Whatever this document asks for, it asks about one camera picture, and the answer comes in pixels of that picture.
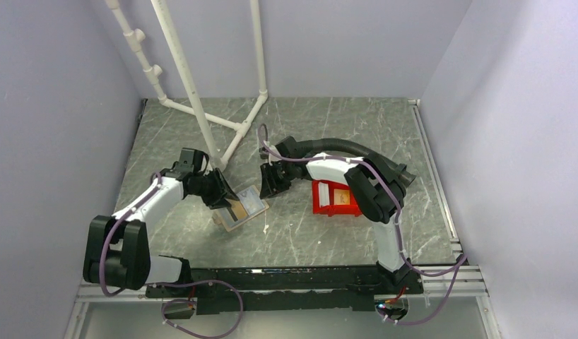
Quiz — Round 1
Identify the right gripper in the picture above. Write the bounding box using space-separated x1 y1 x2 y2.
260 160 296 199

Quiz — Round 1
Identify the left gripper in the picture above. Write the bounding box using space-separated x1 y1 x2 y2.
191 168 239 210

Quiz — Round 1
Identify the white printed card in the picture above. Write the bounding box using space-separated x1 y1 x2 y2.
238 188 264 215

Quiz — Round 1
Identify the beige card holder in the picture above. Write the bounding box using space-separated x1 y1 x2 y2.
212 185 269 232

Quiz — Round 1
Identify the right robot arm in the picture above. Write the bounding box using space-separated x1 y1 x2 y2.
260 136 416 293

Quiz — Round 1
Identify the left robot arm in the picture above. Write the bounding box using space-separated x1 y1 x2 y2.
83 148 238 297

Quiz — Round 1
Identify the gold card in sleeve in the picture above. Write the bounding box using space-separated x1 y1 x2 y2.
228 201 249 222

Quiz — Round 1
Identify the white card stack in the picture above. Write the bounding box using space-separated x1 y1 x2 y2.
317 182 330 208

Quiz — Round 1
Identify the gold card in bin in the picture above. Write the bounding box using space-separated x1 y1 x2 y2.
334 189 351 206

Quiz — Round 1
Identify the red plastic bin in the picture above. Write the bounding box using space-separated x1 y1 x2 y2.
312 180 362 217

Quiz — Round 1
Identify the black corrugated hose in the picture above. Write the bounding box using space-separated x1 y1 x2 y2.
295 138 417 187

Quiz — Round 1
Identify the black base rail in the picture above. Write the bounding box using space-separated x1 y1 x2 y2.
146 264 423 315

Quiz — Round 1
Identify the white PVC pipe frame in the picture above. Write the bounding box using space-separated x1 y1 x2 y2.
105 0 269 170

